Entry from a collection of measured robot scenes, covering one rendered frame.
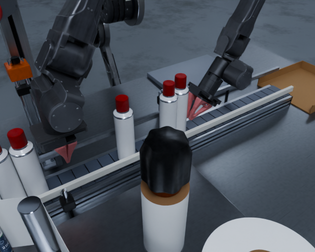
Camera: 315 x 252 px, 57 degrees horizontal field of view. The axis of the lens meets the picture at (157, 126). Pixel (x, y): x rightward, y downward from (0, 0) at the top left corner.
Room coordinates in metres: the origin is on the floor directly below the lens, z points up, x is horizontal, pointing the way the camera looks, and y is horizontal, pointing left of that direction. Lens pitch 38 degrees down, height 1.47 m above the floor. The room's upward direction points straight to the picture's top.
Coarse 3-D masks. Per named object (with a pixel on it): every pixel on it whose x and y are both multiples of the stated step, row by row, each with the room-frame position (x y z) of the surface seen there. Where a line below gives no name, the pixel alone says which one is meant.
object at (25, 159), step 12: (12, 132) 0.47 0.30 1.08; (12, 144) 0.46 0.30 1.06; (24, 144) 0.47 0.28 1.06; (12, 156) 0.45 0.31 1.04; (24, 156) 0.45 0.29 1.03; (36, 156) 0.48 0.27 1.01; (24, 168) 0.45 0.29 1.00; (36, 168) 0.46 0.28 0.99; (24, 180) 0.45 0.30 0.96; (36, 180) 0.46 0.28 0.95; (36, 192) 0.45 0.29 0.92
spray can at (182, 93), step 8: (176, 80) 0.71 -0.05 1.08; (184, 80) 0.71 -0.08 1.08; (176, 88) 0.71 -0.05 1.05; (184, 88) 0.71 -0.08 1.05; (184, 96) 0.70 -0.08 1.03; (184, 104) 0.70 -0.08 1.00; (184, 112) 0.70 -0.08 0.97; (176, 120) 0.70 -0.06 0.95; (184, 120) 0.70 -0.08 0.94; (176, 128) 0.70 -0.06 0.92; (184, 128) 0.71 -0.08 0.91
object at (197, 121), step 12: (252, 96) 0.94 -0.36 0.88; (264, 96) 0.94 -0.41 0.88; (216, 108) 0.86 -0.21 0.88; (228, 108) 0.86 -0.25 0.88; (192, 120) 0.79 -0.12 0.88; (204, 120) 0.79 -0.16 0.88; (228, 120) 0.79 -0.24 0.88; (204, 132) 0.72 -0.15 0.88; (108, 156) 0.61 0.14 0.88; (72, 168) 0.56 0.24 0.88; (84, 168) 0.56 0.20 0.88; (96, 168) 0.56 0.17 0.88; (120, 168) 0.56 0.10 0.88; (48, 180) 0.52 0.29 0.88; (60, 180) 0.52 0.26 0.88; (96, 180) 0.52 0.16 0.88; (72, 192) 0.48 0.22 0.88; (48, 204) 0.45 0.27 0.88
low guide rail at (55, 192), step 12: (276, 96) 0.90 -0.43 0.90; (240, 108) 0.81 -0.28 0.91; (252, 108) 0.83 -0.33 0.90; (216, 120) 0.74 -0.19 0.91; (192, 132) 0.69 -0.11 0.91; (132, 156) 0.58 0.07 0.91; (108, 168) 0.53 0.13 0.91; (72, 180) 0.49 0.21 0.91; (84, 180) 0.50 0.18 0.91; (48, 192) 0.45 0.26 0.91
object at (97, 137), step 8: (264, 72) 0.97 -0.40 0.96; (272, 72) 1.00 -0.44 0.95; (224, 88) 0.86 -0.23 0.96; (136, 120) 0.68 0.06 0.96; (144, 120) 0.69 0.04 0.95; (112, 128) 0.64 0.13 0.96; (96, 136) 0.61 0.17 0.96; (104, 136) 0.62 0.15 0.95; (80, 144) 0.58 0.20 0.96; (48, 152) 0.54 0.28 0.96; (56, 152) 0.54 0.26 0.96; (40, 160) 0.52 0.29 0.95
